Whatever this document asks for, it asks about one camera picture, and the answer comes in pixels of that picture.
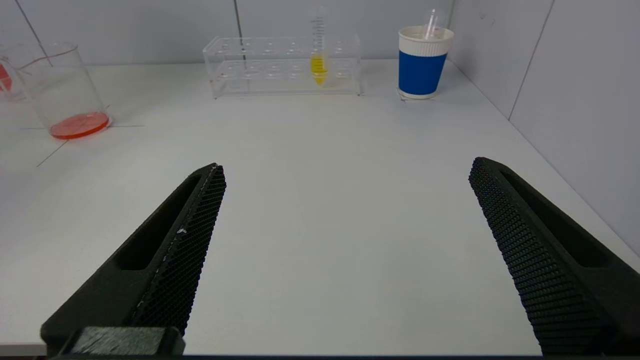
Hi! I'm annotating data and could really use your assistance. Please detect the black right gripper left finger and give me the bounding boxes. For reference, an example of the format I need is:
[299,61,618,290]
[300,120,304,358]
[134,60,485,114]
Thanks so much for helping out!
[41,163,227,357]

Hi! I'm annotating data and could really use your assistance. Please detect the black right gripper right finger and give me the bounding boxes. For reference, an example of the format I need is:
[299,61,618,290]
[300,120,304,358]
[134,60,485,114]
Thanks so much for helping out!
[468,157,640,357]

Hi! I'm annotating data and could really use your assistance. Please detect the clear glass beaker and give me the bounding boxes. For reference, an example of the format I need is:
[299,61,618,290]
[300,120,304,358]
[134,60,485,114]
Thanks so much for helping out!
[9,42,112,141]

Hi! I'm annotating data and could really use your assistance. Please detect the clear acrylic test tube rack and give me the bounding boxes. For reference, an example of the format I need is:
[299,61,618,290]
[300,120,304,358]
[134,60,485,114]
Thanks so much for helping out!
[0,44,28,103]
[202,35,362,99]

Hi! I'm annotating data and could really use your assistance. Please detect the yellow pigment test tube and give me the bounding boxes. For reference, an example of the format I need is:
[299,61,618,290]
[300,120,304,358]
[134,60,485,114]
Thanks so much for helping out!
[309,7,330,87]

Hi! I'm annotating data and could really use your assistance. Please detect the blue white paper cup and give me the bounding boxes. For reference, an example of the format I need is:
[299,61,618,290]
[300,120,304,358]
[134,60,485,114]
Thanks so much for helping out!
[397,26,455,101]

